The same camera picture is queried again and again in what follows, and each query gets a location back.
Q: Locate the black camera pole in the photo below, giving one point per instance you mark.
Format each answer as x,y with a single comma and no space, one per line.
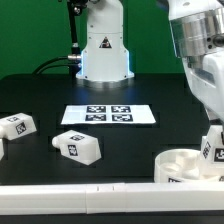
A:
75,8

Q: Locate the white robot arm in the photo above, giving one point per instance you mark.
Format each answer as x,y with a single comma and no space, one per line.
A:
197,29

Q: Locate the white front rail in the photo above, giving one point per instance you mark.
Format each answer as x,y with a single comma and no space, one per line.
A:
111,198

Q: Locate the white marker sheet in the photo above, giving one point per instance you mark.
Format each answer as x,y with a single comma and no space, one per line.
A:
108,114

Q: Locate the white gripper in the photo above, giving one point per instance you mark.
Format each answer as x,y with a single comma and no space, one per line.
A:
206,82

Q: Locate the white round stool seat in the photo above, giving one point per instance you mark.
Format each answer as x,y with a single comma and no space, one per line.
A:
180,165

